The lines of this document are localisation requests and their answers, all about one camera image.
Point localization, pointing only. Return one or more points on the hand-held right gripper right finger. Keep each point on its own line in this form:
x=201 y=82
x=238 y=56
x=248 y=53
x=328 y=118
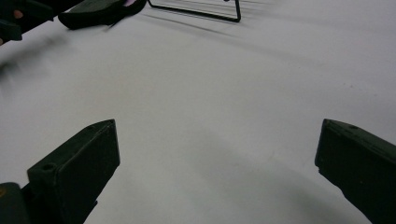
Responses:
x=361 y=165

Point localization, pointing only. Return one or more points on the dark grey cloth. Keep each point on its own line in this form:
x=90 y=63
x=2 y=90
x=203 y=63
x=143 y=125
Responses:
x=93 y=17

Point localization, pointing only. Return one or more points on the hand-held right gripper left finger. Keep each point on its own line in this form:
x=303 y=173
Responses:
x=74 y=168

